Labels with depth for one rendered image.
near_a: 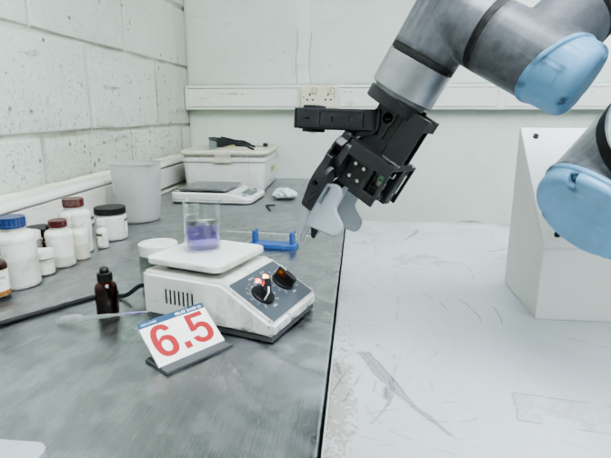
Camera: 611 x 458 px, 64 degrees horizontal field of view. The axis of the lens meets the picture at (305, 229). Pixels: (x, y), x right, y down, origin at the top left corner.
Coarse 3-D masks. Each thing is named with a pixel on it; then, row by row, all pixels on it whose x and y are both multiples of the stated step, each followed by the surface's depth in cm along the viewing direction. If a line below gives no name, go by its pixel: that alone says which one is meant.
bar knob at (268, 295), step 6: (264, 282) 63; (270, 282) 63; (252, 288) 63; (258, 288) 63; (264, 288) 62; (270, 288) 62; (258, 294) 62; (264, 294) 61; (270, 294) 63; (258, 300) 62; (264, 300) 61; (270, 300) 62
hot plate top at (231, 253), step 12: (168, 252) 68; (180, 252) 68; (216, 252) 68; (228, 252) 68; (240, 252) 68; (252, 252) 68; (168, 264) 64; (180, 264) 63; (192, 264) 63; (204, 264) 62; (216, 264) 62; (228, 264) 63
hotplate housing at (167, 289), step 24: (240, 264) 68; (264, 264) 69; (168, 288) 64; (192, 288) 63; (216, 288) 61; (168, 312) 65; (216, 312) 62; (240, 312) 60; (288, 312) 63; (264, 336) 60
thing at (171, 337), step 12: (192, 312) 61; (204, 312) 62; (156, 324) 57; (168, 324) 58; (180, 324) 59; (192, 324) 60; (204, 324) 60; (156, 336) 56; (168, 336) 57; (180, 336) 58; (192, 336) 58; (204, 336) 59; (216, 336) 60; (156, 348) 55; (168, 348) 56; (180, 348) 57; (192, 348) 57
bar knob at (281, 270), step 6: (276, 270) 68; (282, 270) 67; (276, 276) 68; (282, 276) 67; (288, 276) 67; (294, 276) 67; (276, 282) 67; (282, 282) 67; (288, 282) 67; (294, 282) 67; (288, 288) 67
